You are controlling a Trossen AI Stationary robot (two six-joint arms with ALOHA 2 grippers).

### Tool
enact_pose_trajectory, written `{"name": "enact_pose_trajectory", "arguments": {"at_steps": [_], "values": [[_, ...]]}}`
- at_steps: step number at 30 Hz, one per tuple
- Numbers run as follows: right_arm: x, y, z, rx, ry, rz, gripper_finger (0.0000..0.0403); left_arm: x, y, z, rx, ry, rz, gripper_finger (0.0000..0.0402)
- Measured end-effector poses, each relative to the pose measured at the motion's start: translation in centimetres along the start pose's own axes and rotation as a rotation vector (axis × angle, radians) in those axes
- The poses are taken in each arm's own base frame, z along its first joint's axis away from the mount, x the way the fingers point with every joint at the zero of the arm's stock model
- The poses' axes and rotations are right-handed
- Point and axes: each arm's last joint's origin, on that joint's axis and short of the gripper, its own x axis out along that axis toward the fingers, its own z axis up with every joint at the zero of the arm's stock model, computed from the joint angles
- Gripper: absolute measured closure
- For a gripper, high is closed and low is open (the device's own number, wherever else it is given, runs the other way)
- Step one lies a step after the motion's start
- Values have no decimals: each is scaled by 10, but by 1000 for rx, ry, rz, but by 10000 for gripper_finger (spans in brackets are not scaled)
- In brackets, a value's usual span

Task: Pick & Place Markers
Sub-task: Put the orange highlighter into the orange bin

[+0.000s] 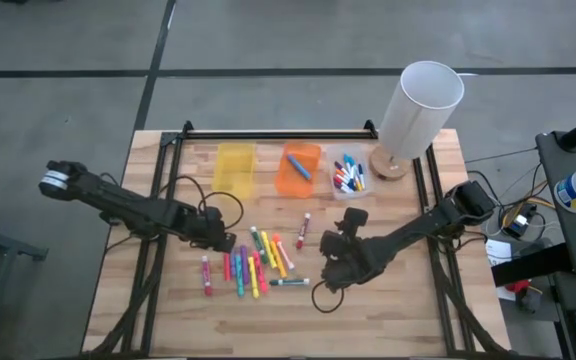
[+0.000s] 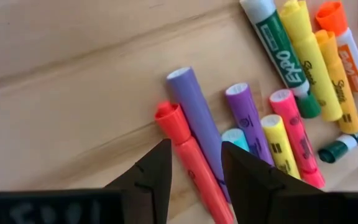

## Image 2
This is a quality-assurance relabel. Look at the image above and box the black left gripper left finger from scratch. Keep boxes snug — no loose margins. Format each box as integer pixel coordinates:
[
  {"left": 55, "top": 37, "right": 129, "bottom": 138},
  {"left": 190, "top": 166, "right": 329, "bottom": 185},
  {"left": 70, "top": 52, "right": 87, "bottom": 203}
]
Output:
[{"left": 104, "top": 139, "right": 173, "bottom": 224}]

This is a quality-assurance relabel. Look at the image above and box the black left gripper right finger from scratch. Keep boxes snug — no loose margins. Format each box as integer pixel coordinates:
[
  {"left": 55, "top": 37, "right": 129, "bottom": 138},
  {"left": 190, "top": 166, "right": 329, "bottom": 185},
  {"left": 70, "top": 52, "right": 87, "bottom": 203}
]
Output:
[{"left": 221, "top": 141, "right": 332, "bottom": 224}]

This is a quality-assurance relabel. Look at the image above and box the teal highlighter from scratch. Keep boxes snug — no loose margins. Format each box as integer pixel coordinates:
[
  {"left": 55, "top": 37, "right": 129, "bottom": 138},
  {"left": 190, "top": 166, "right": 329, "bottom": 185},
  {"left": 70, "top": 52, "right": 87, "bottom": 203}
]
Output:
[{"left": 221, "top": 128, "right": 250, "bottom": 152}]

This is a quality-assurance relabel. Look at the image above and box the red-orange highlighter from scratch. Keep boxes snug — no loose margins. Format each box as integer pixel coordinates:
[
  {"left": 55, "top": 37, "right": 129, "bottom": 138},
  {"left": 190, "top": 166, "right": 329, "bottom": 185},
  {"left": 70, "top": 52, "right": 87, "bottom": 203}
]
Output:
[{"left": 154, "top": 101, "right": 234, "bottom": 224}]

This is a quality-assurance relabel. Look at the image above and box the purple highlighter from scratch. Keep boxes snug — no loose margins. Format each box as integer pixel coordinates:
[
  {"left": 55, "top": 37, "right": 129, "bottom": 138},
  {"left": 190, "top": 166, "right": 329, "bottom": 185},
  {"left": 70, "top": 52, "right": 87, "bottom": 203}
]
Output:
[{"left": 225, "top": 82, "right": 275, "bottom": 167}]

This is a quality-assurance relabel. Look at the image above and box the pink Sharpie highlighter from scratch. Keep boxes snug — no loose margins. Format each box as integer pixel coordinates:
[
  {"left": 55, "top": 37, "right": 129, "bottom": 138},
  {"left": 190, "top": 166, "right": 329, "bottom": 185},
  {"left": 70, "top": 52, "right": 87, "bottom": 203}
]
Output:
[{"left": 268, "top": 89, "right": 326, "bottom": 190}]

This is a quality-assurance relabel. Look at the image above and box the lavender highlighter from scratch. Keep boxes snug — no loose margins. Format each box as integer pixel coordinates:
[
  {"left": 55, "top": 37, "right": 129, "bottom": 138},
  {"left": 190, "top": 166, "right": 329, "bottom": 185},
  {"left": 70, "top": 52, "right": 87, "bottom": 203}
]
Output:
[{"left": 166, "top": 67, "right": 231, "bottom": 203}]

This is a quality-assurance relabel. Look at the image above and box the yellow Sharpie highlighter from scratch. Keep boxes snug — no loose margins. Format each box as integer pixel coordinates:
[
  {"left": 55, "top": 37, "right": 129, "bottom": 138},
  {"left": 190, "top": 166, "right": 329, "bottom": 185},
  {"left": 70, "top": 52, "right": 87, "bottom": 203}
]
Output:
[{"left": 280, "top": 0, "right": 344, "bottom": 122}]

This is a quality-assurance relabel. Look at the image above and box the amber Sharpie highlighter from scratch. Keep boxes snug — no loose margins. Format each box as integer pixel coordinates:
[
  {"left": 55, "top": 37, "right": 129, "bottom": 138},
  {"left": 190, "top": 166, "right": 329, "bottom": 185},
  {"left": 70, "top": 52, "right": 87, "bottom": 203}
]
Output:
[{"left": 314, "top": 29, "right": 358, "bottom": 134}]

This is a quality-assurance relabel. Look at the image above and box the orange Expo dry-erase marker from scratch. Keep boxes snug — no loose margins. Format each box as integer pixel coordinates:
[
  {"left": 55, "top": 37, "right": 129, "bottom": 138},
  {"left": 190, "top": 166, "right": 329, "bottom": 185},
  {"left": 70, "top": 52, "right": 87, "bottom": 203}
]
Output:
[{"left": 315, "top": 1, "right": 358, "bottom": 103}]

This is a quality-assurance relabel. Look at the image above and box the green Expo dry-erase marker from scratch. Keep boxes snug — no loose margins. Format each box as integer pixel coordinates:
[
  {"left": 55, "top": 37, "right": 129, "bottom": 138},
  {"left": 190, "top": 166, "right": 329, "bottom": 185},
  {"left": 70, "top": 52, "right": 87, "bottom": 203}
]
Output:
[
  {"left": 318, "top": 113, "right": 358, "bottom": 164},
  {"left": 239, "top": 0, "right": 322, "bottom": 119}
]

